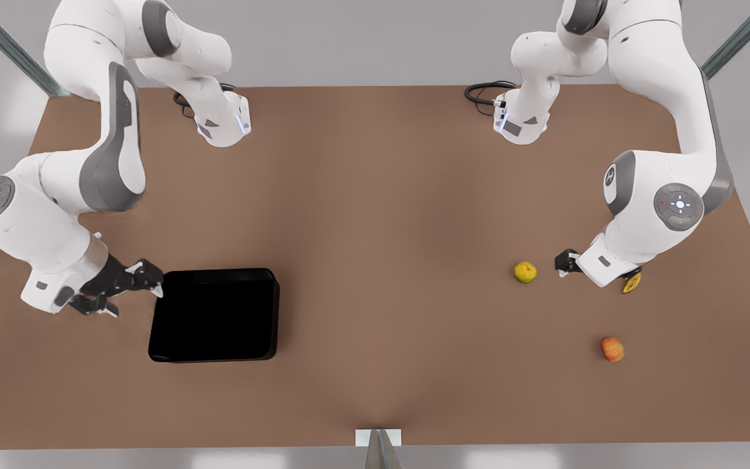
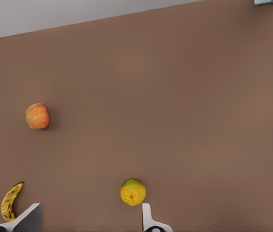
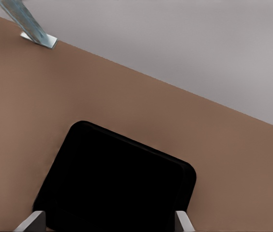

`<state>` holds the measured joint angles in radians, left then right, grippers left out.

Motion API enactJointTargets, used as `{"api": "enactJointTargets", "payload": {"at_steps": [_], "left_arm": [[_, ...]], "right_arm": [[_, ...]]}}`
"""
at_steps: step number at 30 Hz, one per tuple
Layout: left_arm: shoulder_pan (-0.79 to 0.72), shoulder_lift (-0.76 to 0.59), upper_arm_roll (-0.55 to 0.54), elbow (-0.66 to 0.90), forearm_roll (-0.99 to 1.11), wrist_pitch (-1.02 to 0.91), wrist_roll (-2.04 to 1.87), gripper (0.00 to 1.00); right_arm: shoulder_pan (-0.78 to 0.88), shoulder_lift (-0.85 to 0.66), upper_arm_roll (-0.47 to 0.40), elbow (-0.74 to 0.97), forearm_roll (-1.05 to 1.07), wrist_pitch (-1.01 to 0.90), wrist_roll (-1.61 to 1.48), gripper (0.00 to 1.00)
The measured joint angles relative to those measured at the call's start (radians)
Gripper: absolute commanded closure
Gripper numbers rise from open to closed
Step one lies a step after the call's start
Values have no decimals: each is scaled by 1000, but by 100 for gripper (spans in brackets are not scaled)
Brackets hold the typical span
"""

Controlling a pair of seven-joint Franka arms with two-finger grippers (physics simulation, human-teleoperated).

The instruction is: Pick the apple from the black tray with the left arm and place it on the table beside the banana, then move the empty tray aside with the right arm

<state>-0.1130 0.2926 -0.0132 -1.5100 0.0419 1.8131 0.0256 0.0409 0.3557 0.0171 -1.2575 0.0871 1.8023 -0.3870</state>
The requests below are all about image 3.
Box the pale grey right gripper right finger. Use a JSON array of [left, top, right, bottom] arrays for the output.
[[174, 210, 196, 232]]

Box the black rectangular tray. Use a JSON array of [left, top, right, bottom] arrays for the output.
[[31, 120, 197, 232]]

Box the silver frame post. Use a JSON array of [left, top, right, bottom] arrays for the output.
[[0, 0, 59, 50]]

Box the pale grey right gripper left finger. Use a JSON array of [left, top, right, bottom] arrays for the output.
[[14, 210, 46, 232]]

